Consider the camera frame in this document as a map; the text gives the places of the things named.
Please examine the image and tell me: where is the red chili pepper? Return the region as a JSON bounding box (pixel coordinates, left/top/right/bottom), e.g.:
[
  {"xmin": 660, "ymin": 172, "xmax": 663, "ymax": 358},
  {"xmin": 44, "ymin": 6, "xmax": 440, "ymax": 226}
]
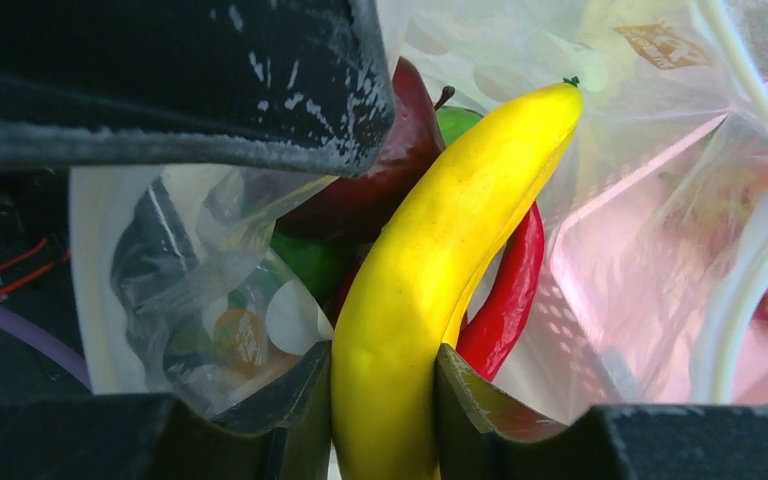
[{"xmin": 456, "ymin": 204, "xmax": 545, "ymax": 382}]

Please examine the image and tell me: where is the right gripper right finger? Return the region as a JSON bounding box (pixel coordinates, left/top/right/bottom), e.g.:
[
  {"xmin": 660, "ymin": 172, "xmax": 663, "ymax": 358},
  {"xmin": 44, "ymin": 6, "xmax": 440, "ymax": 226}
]
[{"xmin": 435, "ymin": 345, "xmax": 768, "ymax": 479}]

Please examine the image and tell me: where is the yellow lemon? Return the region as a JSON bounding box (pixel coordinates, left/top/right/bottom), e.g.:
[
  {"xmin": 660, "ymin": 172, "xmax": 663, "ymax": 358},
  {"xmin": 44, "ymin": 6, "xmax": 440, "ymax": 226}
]
[{"xmin": 212, "ymin": 308, "xmax": 269, "ymax": 378}]

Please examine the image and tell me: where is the pink plastic basket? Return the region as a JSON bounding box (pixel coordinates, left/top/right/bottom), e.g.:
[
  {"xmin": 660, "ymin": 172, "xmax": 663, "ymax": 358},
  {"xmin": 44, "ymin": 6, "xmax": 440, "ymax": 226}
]
[{"xmin": 521, "ymin": 62, "xmax": 768, "ymax": 417}]

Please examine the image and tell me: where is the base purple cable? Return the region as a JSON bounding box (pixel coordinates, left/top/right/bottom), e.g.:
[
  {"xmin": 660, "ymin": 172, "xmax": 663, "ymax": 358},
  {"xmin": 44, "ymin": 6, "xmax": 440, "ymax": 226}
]
[{"xmin": 0, "ymin": 286, "xmax": 94, "ymax": 392}]

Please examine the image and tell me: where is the clear zip top bag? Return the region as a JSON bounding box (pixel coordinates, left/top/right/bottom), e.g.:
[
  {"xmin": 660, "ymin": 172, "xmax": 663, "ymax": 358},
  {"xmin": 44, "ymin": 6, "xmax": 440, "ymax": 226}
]
[{"xmin": 69, "ymin": 1, "xmax": 768, "ymax": 423}]

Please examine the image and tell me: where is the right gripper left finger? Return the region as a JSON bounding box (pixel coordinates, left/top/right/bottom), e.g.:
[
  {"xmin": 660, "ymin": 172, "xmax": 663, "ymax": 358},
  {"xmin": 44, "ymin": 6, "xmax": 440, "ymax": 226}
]
[{"xmin": 0, "ymin": 342, "xmax": 331, "ymax": 479}]

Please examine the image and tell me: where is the yellow banana bunch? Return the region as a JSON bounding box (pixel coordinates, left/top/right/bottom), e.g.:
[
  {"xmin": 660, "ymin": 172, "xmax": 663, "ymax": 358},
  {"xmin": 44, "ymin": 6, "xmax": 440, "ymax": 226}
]
[{"xmin": 330, "ymin": 77, "xmax": 583, "ymax": 479}]

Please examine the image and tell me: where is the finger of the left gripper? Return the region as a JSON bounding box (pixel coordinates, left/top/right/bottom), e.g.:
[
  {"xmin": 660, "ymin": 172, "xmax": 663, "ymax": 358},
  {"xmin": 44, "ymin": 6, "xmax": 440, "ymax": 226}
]
[{"xmin": 0, "ymin": 1, "xmax": 395, "ymax": 176}]

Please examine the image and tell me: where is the green striped melon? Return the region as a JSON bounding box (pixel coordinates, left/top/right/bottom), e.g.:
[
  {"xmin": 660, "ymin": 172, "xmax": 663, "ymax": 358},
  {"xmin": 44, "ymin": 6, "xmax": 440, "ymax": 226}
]
[{"xmin": 436, "ymin": 106, "xmax": 483, "ymax": 147}]

